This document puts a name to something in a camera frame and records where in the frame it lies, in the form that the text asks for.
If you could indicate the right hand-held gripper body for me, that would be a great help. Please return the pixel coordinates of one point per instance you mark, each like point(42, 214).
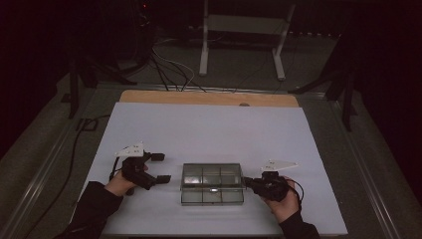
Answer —
point(272, 187)

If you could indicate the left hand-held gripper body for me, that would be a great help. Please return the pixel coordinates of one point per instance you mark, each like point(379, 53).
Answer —
point(132, 167)

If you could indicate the clear plastic compartment box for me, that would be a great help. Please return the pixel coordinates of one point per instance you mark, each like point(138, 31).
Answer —
point(212, 182)

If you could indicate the person's left hand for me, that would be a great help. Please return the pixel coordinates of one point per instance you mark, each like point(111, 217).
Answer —
point(117, 186)

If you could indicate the person's right hand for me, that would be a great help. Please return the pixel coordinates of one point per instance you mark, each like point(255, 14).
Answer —
point(283, 209)

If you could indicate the white table mat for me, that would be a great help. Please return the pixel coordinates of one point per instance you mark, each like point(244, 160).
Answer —
point(199, 132)

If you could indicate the black stand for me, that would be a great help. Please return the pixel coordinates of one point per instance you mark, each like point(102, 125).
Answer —
point(347, 106)
point(73, 96)

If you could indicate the white metal stand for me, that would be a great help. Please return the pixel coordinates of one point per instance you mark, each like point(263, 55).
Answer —
point(203, 49)

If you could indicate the dark equipment rack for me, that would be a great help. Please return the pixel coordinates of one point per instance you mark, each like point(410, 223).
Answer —
point(142, 20)

